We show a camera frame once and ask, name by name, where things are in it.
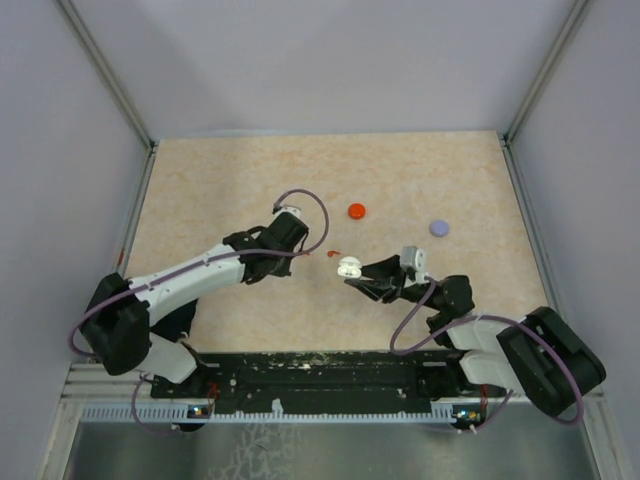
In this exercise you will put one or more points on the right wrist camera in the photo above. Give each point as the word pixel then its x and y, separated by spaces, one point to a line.
pixel 413 262

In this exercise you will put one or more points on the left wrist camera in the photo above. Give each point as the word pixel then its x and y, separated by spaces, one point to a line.
pixel 293 210

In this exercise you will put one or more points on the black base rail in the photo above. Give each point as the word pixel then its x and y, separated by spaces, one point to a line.
pixel 351 382

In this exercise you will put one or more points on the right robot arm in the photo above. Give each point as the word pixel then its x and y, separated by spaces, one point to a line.
pixel 538 356

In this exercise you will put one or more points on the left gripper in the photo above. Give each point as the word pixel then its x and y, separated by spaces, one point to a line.
pixel 284 269

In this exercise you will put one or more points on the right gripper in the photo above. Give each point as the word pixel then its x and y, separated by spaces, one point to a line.
pixel 390 267

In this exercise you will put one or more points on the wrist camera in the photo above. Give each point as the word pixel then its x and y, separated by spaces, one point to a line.
pixel 413 262
pixel 293 210

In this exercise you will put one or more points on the purple earbud charging case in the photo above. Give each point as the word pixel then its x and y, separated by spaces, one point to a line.
pixel 439 228

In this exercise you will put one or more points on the red earbud charging case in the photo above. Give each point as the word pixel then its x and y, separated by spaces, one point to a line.
pixel 357 211

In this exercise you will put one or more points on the white earbud charging case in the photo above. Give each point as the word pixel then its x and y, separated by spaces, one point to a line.
pixel 349 267

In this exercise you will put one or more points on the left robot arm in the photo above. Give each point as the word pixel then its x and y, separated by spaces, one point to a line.
pixel 131 321

